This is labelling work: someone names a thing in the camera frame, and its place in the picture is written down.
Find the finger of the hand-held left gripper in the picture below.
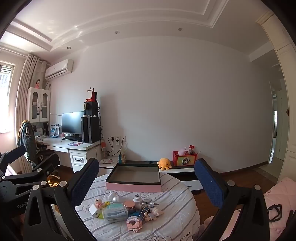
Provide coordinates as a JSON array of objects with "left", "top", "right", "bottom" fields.
[
  {"left": 0, "top": 153, "right": 60, "bottom": 187},
  {"left": 0, "top": 145, "right": 27, "bottom": 173}
]

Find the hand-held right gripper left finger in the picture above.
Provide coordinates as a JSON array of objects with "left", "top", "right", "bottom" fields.
[{"left": 23, "top": 158, "right": 100, "bottom": 241}]

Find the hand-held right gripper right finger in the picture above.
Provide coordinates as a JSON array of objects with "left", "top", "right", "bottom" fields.
[{"left": 194, "top": 158, "right": 271, "bottom": 241}]

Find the clear rectangular teal box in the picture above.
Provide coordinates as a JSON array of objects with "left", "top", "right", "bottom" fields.
[{"left": 102, "top": 207, "right": 128, "bottom": 223}]

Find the pink storage box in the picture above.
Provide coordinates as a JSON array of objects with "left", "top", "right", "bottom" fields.
[{"left": 106, "top": 163, "right": 162, "bottom": 193}]

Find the rose gold jar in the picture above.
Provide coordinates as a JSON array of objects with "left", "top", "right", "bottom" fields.
[{"left": 123, "top": 200, "right": 136, "bottom": 215}]

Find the small doll figure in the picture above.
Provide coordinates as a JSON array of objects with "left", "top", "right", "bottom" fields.
[{"left": 144, "top": 207, "right": 163, "bottom": 222}]

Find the large pink block figure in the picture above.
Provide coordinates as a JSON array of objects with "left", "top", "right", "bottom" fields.
[{"left": 126, "top": 215, "right": 144, "bottom": 231}]

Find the blue tube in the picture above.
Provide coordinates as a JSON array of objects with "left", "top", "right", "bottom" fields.
[{"left": 139, "top": 206, "right": 151, "bottom": 219}]

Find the black office chair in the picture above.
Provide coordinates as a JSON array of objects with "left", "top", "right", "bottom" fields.
[{"left": 30, "top": 148, "right": 60, "bottom": 173}]

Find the dark printed jacket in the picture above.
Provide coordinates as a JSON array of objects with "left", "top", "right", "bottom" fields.
[{"left": 17, "top": 120, "right": 37, "bottom": 160}]

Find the white desk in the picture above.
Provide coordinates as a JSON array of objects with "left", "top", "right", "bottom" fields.
[{"left": 35, "top": 136, "right": 102, "bottom": 173}]

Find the black white low cabinet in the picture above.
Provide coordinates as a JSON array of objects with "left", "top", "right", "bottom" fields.
[{"left": 99, "top": 156, "right": 204, "bottom": 195}]

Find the white cube charger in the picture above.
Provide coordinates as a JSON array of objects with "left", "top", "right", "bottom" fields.
[{"left": 88, "top": 203, "right": 101, "bottom": 218}]

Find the red storage crate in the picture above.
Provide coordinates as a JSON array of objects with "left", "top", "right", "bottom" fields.
[{"left": 173, "top": 151, "right": 197, "bottom": 167}]

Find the striped quilted tablecloth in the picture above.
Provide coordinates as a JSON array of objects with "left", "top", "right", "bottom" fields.
[{"left": 74, "top": 173, "right": 200, "bottom": 241}]

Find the orange octopus plush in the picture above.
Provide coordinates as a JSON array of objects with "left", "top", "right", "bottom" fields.
[{"left": 158, "top": 158, "right": 173, "bottom": 172}]

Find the black computer monitor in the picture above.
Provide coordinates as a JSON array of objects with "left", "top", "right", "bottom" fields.
[{"left": 61, "top": 111, "right": 85, "bottom": 137}]

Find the black computer tower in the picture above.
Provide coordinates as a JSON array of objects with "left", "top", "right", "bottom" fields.
[{"left": 81, "top": 116, "right": 100, "bottom": 143}]

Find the white glass-door cabinet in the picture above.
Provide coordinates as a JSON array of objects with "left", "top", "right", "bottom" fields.
[{"left": 27, "top": 87, "right": 51, "bottom": 123}]

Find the window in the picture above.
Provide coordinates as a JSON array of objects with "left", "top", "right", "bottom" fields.
[{"left": 0, "top": 61, "right": 16, "bottom": 133}]

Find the pink bed blanket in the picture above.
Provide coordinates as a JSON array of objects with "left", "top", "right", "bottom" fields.
[{"left": 201, "top": 177, "right": 296, "bottom": 241}]

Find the black speaker box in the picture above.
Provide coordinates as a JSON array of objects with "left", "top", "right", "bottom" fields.
[{"left": 84, "top": 101, "right": 99, "bottom": 117}]

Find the beige striped curtain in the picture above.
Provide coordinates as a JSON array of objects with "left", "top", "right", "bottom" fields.
[{"left": 18, "top": 54, "right": 51, "bottom": 149}]

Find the red desk calendar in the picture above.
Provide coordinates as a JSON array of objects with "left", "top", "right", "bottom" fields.
[{"left": 86, "top": 87, "right": 98, "bottom": 102}]

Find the white door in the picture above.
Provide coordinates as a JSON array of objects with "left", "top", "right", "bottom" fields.
[{"left": 275, "top": 90, "right": 286, "bottom": 160}]

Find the white air conditioner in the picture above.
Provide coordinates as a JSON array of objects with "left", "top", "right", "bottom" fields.
[{"left": 45, "top": 59, "right": 74, "bottom": 81}]

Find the white wardrobe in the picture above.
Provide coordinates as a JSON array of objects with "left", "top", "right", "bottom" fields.
[{"left": 255, "top": 11, "right": 296, "bottom": 186}]

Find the black power cable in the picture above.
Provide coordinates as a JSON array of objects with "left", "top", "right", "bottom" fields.
[{"left": 107, "top": 138, "right": 123, "bottom": 157}]

